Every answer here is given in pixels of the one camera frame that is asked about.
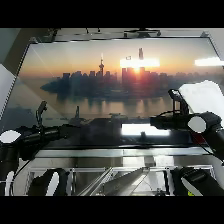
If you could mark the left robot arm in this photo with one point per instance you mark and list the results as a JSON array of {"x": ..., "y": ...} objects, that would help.
[{"x": 33, "y": 137}]

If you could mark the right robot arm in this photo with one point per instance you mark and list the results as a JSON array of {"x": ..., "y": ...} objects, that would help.
[{"x": 213, "y": 133}]

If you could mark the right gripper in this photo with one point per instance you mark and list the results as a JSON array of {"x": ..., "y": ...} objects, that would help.
[{"x": 164, "y": 122}]

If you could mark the white garment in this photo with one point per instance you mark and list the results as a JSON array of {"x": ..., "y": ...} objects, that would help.
[{"x": 203, "y": 95}]

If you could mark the red garment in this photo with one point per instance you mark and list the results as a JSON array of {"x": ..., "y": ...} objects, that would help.
[{"x": 199, "y": 137}]

